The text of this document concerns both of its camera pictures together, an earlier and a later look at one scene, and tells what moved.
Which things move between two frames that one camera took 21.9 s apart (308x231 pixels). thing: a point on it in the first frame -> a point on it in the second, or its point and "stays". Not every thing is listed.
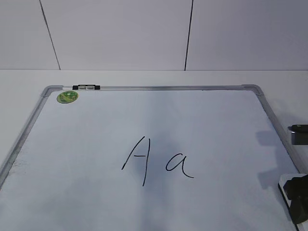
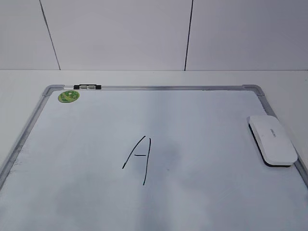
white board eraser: x=302 y=226 -> x=274 y=145
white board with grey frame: x=203 y=157 stays
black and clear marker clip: x=86 y=87 stays
